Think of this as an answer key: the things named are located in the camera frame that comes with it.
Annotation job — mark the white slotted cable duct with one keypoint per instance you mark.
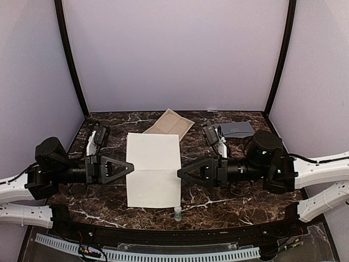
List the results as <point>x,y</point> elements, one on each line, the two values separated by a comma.
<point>133,252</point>

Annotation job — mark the black frame post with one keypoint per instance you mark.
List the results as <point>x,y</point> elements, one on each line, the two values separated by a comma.
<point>291,10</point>
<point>69,57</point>

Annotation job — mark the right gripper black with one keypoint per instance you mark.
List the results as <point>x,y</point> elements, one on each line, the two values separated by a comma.
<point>216,172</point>

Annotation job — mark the grey envelope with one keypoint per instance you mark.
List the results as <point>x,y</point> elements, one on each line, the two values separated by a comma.
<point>236,129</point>

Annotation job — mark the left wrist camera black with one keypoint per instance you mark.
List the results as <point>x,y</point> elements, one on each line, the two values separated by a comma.
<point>97,138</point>

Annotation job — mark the beige lined letter sheet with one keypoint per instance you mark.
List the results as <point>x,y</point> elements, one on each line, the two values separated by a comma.
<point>171,123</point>

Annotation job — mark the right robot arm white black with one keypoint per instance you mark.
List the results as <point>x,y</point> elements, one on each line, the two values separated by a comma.
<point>280,172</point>

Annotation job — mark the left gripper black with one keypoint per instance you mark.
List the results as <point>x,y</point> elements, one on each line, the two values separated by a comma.
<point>96,169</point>

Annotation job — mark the beige letter paper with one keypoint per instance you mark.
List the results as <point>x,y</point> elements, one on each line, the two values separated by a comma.
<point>154,182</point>

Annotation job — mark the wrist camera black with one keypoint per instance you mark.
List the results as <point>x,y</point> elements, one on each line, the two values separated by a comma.
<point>214,139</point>
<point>97,138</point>

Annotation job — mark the black left frame post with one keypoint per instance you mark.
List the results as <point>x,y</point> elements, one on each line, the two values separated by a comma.
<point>69,57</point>

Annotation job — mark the black right frame post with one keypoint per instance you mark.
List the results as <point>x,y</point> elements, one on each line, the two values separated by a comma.
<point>291,10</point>

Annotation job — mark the small electronics board with leds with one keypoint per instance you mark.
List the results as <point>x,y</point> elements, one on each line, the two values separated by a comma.
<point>85,251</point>

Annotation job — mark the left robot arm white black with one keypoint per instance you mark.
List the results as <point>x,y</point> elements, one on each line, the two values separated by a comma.
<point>42,179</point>

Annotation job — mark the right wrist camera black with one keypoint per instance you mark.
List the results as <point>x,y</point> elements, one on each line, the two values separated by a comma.
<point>214,139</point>

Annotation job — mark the black front table rail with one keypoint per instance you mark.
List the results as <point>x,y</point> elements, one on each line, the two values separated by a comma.
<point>259,235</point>

